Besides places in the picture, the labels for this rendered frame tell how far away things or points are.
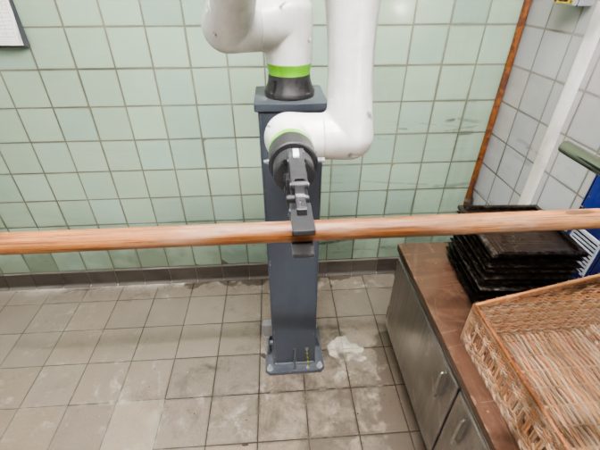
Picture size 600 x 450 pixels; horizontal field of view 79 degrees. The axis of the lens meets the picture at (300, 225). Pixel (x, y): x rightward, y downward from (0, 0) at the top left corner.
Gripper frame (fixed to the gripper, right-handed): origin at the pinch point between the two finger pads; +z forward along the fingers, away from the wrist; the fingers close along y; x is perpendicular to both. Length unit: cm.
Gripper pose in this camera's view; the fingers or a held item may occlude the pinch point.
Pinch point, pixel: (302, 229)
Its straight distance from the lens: 50.7
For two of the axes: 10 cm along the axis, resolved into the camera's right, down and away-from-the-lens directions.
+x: -10.0, 0.4, -0.6
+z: 0.7, 5.7, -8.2
